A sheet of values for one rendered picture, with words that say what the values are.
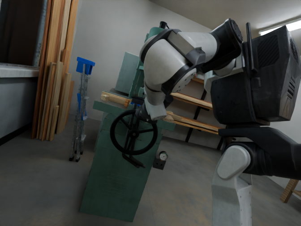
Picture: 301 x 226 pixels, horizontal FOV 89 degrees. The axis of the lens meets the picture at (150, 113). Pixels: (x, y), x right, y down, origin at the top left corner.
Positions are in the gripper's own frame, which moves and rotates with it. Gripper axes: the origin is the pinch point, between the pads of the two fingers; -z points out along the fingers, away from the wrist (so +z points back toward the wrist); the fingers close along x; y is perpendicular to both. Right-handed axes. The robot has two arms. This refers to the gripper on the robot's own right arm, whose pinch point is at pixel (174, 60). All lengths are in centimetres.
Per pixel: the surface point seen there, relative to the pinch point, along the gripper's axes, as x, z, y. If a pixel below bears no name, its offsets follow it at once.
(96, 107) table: 36, -43, 32
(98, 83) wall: -148, -101, 181
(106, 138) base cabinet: 48, -31, 48
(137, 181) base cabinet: 65, 1, 70
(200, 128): -113, 142, 189
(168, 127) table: 35.8, 10.1, 31.8
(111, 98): 20, -37, 36
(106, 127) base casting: 43, -33, 42
